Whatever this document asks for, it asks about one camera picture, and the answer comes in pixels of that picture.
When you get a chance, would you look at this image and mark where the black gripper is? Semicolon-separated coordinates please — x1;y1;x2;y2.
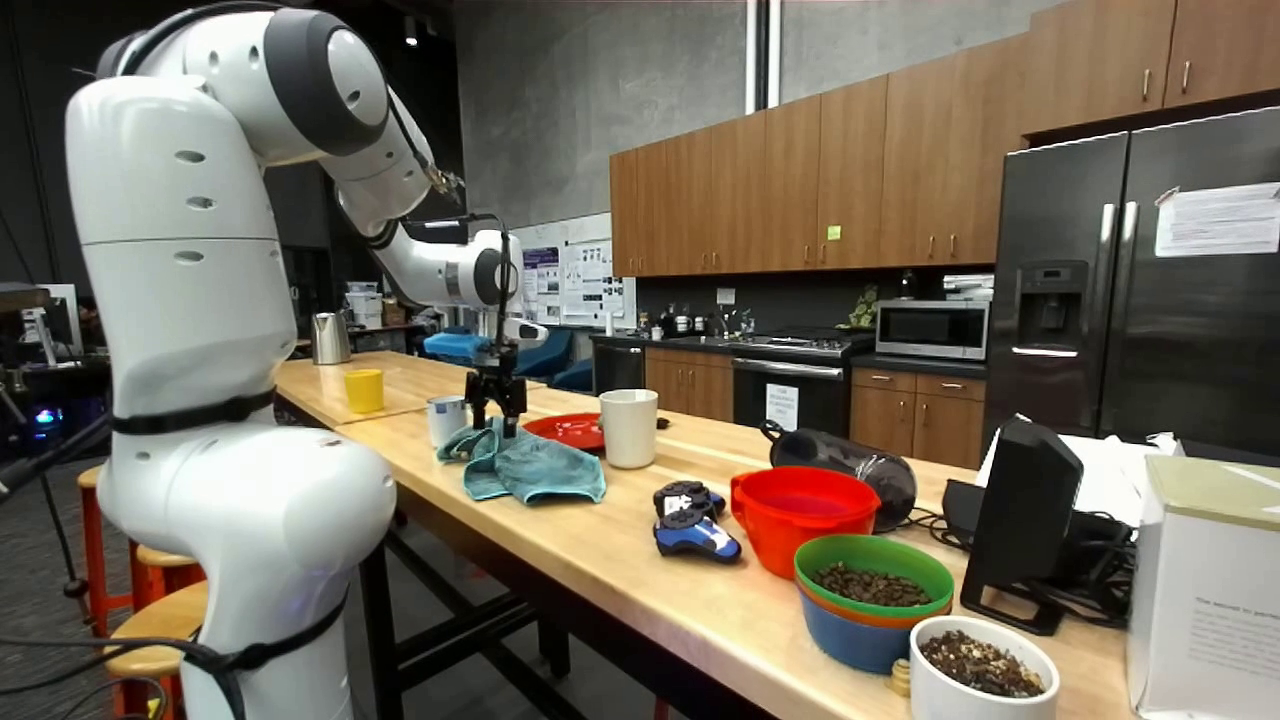
465;342;527;437

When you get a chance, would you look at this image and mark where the teal towel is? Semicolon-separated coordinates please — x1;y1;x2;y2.
440;420;606;503

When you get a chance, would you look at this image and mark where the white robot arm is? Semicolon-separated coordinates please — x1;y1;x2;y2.
63;0;512;720

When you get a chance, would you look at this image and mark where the small white blue cup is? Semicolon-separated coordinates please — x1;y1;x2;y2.
425;396;468;446

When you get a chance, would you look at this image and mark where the yellow cup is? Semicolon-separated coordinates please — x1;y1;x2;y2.
342;369;385;417

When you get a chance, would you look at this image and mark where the white mug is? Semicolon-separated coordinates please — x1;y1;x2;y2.
600;387;656;469

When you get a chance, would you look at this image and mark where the metal kettle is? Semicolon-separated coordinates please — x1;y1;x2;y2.
312;311;350;369

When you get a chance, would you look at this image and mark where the black blue game controller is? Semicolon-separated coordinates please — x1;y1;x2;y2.
651;480;741;563

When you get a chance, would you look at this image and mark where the red bowl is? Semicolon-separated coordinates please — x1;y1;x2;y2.
731;463;879;575

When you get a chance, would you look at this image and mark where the black oven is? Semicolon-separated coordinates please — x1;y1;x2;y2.
731;357;848;437

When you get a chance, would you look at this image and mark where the black bag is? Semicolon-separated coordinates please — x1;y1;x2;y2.
759;420;916;532

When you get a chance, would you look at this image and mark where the green bowl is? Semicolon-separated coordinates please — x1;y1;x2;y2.
792;537;957;629

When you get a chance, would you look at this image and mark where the blue bowl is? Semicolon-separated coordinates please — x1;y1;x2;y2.
800;596;910;676

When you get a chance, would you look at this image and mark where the orange stool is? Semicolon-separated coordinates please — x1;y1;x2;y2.
77;469;131;634

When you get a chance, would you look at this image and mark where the microwave oven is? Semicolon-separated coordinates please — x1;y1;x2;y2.
876;301;986;362

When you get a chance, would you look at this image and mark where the white bowl with beans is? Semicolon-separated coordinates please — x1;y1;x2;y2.
907;614;1060;720

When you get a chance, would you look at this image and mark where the black speaker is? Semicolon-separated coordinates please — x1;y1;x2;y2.
959;420;1083;634

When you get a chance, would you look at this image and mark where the black refrigerator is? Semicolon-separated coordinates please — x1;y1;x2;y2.
986;107;1280;463

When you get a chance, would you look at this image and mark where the white box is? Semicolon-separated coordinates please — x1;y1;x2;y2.
1129;455;1280;720

